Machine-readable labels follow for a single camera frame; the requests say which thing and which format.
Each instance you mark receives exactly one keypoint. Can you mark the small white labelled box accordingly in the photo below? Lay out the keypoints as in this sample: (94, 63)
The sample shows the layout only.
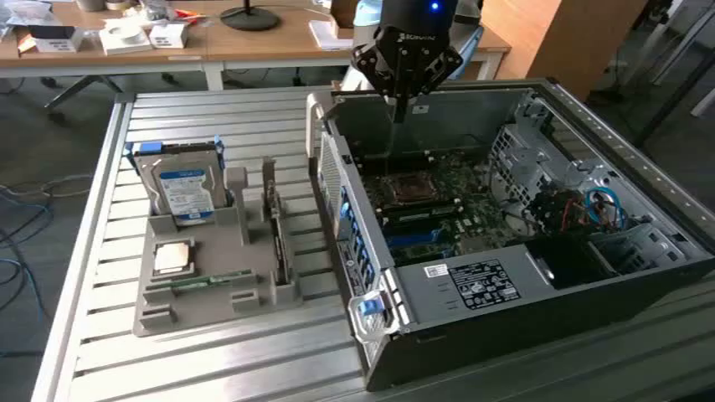
(168, 37)

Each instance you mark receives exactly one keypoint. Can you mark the grey cup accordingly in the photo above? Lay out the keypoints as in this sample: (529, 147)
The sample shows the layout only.
(91, 5)

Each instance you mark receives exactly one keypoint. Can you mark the black Nvidia graphics card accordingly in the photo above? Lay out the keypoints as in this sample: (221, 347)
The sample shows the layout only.
(278, 234)

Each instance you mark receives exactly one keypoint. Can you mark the white flat cardboard box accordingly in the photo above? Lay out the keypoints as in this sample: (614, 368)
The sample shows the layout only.
(121, 49)

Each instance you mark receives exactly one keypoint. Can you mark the clear plastic bag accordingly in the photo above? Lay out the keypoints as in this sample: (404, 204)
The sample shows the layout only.
(157, 10)

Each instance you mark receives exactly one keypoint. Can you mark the green RAM stick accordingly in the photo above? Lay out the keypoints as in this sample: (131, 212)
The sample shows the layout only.
(208, 279)

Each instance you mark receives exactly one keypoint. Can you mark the wooden desk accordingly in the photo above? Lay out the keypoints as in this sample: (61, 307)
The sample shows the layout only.
(252, 42)

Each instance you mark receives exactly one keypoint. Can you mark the blue case latch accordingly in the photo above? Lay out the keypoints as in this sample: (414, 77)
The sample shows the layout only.
(370, 307)

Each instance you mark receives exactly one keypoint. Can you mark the grey metal disk bay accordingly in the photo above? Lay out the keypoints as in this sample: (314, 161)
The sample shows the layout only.
(642, 247)

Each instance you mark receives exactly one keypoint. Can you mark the white box with black lid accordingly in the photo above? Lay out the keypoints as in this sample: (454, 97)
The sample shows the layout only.
(57, 44)

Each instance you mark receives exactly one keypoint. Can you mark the green motherboard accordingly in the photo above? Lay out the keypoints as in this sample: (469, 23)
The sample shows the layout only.
(481, 213)

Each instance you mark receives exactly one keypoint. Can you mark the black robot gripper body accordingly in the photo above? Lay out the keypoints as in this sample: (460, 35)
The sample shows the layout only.
(417, 42)

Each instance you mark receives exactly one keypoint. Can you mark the beige tape roll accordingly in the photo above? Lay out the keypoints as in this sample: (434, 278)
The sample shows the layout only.
(113, 5)

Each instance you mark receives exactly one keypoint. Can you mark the silver CPU chip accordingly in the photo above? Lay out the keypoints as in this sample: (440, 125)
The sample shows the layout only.
(173, 257)

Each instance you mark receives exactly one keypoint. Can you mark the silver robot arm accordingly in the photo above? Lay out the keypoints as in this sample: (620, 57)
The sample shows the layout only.
(358, 81)

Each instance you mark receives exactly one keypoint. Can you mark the black open PC case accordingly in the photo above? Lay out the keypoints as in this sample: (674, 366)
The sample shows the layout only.
(504, 347)

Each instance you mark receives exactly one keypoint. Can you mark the hard disk in blue caddy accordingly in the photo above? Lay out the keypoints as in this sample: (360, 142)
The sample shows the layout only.
(185, 188)

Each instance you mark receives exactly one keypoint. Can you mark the white tape roll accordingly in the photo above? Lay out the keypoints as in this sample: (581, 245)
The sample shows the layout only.
(140, 37)

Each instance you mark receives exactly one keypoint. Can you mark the black round lamp base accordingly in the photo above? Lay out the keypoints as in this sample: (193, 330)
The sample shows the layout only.
(249, 20)

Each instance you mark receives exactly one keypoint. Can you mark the brown wooden cabinet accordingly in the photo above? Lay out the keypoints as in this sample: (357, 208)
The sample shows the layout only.
(560, 42)

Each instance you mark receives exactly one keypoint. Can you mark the black plastic air duct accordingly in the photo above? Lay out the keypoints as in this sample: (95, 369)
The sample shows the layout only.
(570, 259)

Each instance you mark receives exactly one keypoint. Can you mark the blue expansion slot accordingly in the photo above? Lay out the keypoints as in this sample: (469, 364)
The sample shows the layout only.
(417, 239)

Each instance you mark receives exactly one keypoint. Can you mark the grey power supply unit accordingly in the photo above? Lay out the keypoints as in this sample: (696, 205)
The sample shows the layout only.
(436, 301)

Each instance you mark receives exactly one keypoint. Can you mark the white paper stack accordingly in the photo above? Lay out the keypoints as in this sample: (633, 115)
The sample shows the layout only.
(328, 39)

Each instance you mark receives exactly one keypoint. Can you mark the grey printed parts rack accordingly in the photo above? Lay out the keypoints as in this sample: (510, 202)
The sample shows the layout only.
(224, 268)

